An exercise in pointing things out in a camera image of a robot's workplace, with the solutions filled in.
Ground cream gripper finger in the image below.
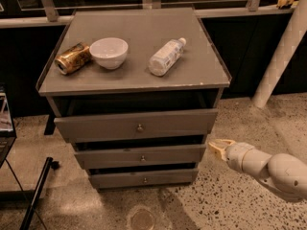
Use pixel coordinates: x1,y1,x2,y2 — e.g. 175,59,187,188
207,139,234,161

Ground grey drawer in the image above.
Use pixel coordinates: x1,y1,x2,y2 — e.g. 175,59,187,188
75,144,205,169
55,109,217,143
89,169,198,189

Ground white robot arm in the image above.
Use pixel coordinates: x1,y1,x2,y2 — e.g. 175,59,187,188
207,139,307,202

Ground grey top drawer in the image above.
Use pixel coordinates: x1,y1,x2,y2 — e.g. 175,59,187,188
55,109,217,143

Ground grey bottom drawer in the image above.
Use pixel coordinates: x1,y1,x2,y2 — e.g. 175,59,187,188
89,169,198,189

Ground grey drawer cabinet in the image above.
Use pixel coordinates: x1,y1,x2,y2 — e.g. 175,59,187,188
37,8,230,178

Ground clear plastic bottle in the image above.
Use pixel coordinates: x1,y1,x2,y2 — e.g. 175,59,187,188
148,37,186,77

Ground white ceramic bowl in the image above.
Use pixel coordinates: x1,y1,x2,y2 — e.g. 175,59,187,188
89,37,129,70

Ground yellow object on ledge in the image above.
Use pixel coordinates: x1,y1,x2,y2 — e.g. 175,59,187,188
276,0,296,9

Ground black stand leg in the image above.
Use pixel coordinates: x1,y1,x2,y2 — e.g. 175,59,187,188
19,157,59,230

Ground gold drink can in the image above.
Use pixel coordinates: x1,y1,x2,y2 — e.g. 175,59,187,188
55,42,91,75

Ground black laptop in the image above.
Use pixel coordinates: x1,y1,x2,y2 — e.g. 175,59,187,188
0,83,16,168

